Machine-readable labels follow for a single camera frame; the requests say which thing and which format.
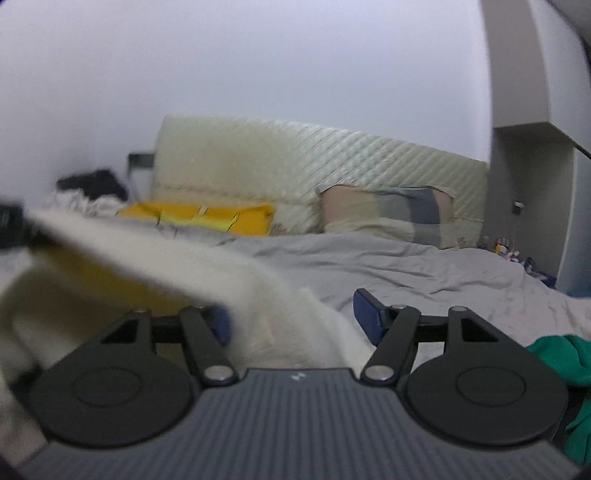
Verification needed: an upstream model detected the grey duvet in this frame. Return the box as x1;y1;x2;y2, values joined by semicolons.
152;217;591;370

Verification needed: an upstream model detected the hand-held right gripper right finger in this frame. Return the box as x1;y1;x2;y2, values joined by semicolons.
353;288;504;385

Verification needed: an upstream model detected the cream quilted headboard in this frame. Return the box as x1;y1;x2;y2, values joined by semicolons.
150;114;489;237

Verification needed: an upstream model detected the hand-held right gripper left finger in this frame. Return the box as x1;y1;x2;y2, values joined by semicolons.
99;305;239;387

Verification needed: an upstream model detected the dark cloth pile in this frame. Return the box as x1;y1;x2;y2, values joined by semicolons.
56;170;129;202

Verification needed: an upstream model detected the group of small bottles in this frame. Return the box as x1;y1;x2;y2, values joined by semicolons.
480;235;522;261

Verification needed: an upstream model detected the green sweatshirt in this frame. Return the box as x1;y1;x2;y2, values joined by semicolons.
526;335;591;464

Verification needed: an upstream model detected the white blue striped sweater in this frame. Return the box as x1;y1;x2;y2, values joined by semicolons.
0;208;376;468

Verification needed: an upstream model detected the yellow pillow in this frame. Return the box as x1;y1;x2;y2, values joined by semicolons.
117;200;276;237

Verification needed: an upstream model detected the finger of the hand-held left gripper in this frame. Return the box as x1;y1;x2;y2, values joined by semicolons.
0;199;49;250

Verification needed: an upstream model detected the checked beige grey pillow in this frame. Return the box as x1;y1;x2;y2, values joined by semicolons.
318;184;456;250

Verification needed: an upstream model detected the grey wall cabinet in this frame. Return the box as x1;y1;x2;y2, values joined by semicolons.
480;0;591;296

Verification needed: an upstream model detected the white clothes pile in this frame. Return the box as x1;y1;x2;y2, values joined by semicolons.
44;189;123;220

